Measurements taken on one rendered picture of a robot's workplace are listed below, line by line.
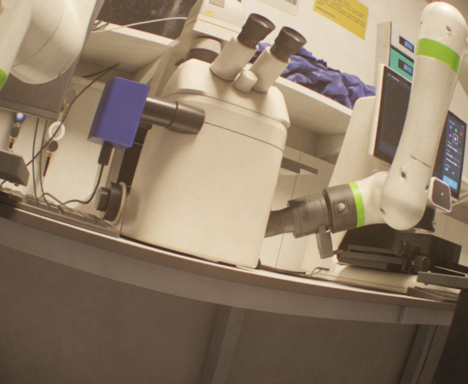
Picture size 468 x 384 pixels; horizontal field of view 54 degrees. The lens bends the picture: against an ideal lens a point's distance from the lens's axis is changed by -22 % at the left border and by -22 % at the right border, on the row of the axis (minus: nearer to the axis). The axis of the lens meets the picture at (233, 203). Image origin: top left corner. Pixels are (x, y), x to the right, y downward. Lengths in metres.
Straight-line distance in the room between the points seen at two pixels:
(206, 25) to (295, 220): 0.43
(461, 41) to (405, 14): 1.54
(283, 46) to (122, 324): 1.04
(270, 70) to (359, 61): 1.40
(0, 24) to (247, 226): 0.52
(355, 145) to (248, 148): 0.70
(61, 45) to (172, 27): 0.91
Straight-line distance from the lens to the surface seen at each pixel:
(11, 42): 0.55
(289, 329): 1.86
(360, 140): 1.48
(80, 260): 0.72
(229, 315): 1.61
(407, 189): 0.98
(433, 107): 1.02
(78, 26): 0.69
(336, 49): 2.17
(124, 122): 0.74
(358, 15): 2.34
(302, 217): 1.08
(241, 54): 0.83
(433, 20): 1.08
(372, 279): 1.31
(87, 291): 1.57
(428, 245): 1.33
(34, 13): 0.58
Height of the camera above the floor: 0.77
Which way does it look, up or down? 5 degrees up
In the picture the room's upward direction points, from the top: 13 degrees clockwise
